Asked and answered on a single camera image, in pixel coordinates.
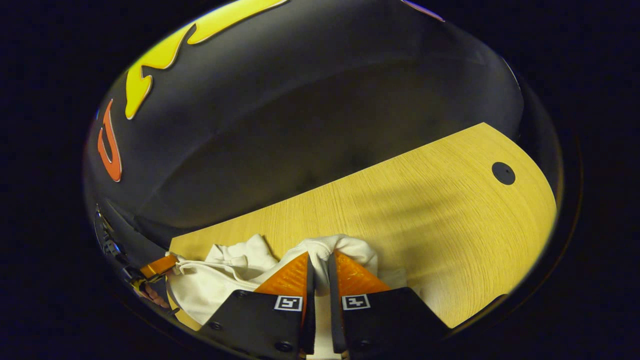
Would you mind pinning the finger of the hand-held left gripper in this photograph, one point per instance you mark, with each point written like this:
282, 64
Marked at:
159, 266

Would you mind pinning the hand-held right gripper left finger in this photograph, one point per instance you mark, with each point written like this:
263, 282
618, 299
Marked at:
310, 325

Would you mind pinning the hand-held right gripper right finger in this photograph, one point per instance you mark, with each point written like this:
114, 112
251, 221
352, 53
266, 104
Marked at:
336, 320

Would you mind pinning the cream sweatshirt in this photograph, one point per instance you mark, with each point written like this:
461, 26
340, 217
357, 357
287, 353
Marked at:
225, 285

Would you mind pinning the black backdrop cloth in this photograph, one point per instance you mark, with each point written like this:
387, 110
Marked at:
300, 125

